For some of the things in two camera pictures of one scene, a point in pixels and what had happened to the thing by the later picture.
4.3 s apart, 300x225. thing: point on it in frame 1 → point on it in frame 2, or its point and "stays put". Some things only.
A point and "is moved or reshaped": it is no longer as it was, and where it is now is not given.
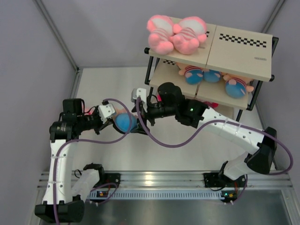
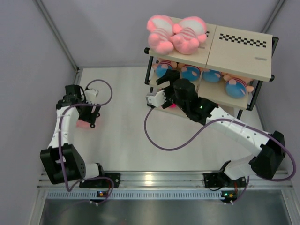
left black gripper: [101, 125] → [90, 117]
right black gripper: [148, 114] → [170, 76]
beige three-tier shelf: [226, 71] stays put
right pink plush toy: [189, 32] stays put
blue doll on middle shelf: [212, 76] stays put
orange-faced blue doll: [193, 74] is moved or reshaped
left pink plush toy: [161, 27] stays put
